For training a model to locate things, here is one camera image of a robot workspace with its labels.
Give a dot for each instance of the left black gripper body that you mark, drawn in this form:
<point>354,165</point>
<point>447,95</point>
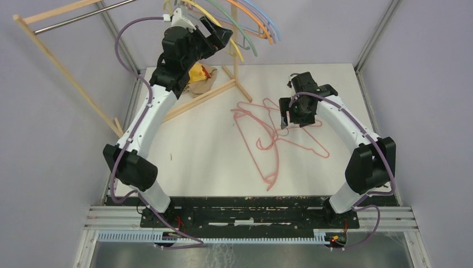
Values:
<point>201,47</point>

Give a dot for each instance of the green hanger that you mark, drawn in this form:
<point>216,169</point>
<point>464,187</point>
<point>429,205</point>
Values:
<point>236,24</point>

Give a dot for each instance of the yellow hanger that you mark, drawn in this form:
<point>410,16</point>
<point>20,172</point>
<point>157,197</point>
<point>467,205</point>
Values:
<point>167,6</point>

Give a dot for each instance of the light blue hanger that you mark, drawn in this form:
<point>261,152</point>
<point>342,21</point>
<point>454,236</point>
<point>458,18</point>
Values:
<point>269,20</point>

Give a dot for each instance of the orange hanger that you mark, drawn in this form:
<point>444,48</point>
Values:
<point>247,20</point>

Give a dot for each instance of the purple hanger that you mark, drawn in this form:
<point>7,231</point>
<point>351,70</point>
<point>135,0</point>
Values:
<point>264,30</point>

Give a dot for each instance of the pink plastic hanger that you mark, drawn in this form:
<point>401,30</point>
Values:
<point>271,131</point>

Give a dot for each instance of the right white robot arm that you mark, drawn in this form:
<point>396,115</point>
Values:
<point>371,167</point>

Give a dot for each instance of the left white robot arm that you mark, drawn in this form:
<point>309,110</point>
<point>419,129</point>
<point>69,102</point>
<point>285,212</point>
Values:
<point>183,46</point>

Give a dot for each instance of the yellow garment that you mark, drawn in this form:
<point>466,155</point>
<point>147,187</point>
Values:
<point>198,73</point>

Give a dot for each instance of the beige cloth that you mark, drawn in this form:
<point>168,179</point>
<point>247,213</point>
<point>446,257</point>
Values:
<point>199,88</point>

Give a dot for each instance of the metal rack rod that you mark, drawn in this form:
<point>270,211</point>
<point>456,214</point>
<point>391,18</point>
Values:
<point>82,17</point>

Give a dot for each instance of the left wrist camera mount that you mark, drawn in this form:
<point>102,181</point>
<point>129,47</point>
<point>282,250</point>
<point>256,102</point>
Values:
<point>177,19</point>

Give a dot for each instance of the pink wire hanger lower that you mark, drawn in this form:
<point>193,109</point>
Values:
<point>314,148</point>

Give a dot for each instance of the white slotted cable duct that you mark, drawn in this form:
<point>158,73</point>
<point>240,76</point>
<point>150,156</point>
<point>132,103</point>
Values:
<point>162,237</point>

